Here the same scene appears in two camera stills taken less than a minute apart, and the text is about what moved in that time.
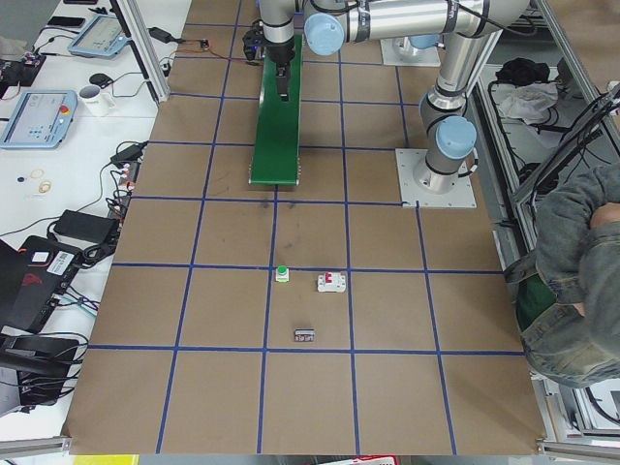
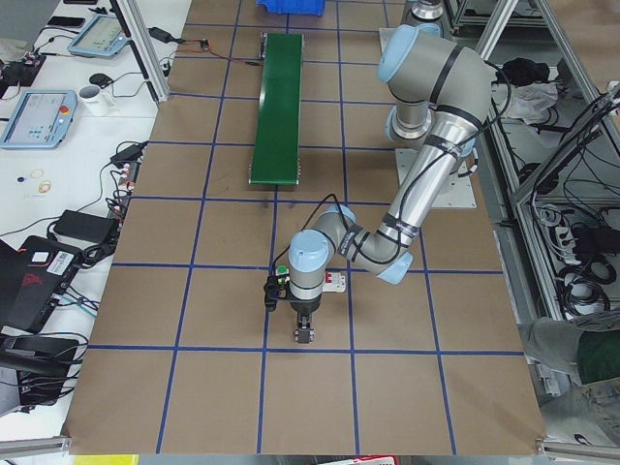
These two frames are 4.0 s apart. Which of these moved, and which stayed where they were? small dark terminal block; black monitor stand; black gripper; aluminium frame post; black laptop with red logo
Moved: black gripper
Stayed: aluminium frame post; small dark terminal block; black monitor stand; black laptop with red logo
